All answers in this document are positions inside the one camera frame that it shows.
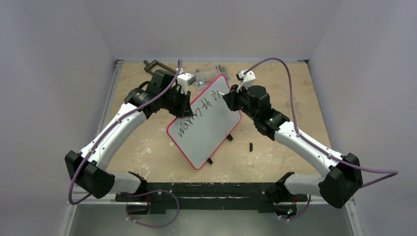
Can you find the black metal clamp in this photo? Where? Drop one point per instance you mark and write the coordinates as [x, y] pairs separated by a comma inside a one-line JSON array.
[[150, 65]]

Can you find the clear plastic parts box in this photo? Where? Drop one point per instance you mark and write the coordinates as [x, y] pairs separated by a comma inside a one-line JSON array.
[[205, 75]]

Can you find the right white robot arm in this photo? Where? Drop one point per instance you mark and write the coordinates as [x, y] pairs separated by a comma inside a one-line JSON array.
[[339, 176]]

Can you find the aluminium frame rail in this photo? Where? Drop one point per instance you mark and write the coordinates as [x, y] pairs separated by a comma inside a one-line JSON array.
[[86, 168]]

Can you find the red framed whiteboard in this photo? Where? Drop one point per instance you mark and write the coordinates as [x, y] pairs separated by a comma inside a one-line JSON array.
[[199, 136]]

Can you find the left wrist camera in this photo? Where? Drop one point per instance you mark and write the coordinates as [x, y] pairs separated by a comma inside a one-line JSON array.
[[185, 80]]

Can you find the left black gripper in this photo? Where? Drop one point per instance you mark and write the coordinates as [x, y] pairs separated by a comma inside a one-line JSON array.
[[184, 109]]

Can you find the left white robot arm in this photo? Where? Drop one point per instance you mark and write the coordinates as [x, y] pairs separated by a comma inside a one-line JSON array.
[[141, 102]]

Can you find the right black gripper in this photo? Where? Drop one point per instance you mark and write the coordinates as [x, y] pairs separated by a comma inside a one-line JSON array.
[[234, 99]]

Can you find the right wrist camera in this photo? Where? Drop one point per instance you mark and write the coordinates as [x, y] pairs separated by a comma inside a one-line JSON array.
[[246, 79]]

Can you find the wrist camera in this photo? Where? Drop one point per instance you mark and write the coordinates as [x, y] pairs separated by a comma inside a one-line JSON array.
[[185, 80], [246, 79]]

